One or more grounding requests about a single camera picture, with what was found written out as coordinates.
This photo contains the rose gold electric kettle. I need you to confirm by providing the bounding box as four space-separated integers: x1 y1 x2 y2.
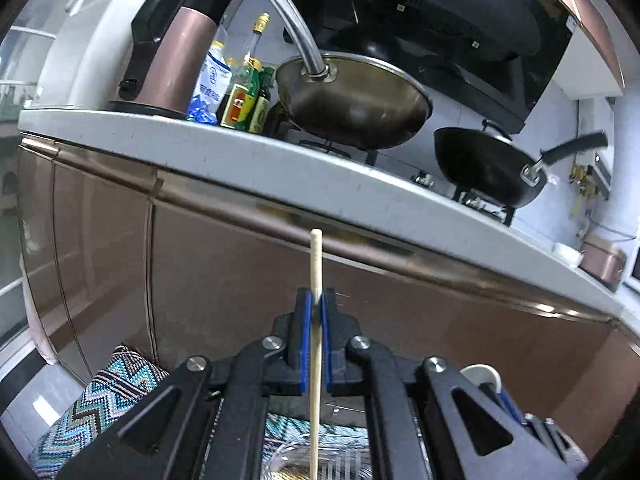
106 0 234 122

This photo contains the red yellow label bottle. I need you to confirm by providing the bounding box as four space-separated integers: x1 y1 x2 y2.
219 59 261 132

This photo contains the zigzag patterned cloth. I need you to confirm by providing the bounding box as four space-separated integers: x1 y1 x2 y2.
27 344 373 480

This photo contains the wall utensil rack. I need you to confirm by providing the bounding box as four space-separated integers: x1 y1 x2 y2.
569 151 614 217

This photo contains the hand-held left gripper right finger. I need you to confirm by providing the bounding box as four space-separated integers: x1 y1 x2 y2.
321 287 577 480

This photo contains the black range hood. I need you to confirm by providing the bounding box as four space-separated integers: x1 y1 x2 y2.
289 0 577 136

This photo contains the wooden chopstick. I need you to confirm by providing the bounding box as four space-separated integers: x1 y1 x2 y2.
309 229 324 480

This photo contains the white blue salt bag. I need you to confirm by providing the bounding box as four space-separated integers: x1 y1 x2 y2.
187 40 234 126

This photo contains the green oil bottle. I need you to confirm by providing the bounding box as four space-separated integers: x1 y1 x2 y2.
248 65 277 135

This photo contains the brown kitchen cabinet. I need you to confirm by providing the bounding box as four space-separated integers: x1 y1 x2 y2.
16 139 640 463

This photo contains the clear wire utensil holder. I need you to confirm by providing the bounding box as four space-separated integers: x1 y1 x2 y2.
264 432 374 480

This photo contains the brown wall cabinet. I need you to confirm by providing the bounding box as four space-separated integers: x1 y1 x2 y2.
549 0 627 97

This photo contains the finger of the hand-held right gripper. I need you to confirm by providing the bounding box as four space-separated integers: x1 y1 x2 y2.
481 382 527 428

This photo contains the white bowl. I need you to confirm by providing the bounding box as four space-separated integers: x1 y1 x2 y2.
552 242 584 268

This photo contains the gas stove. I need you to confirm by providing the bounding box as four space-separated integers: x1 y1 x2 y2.
280 132 517 227

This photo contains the black wok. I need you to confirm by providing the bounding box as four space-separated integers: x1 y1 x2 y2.
433 127 609 209

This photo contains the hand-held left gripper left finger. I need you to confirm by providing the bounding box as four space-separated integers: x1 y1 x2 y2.
55 287 313 480

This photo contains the steel wok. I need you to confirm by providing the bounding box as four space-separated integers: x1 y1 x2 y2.
229 0 434 152

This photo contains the clear bottle gold cap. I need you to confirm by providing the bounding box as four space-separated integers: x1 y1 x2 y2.
244 13 272 78

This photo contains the pink rice cooker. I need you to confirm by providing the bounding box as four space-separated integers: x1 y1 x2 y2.
579 231 628 292

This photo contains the glass sliding door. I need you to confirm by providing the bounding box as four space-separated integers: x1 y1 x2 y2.
0 24 57 372

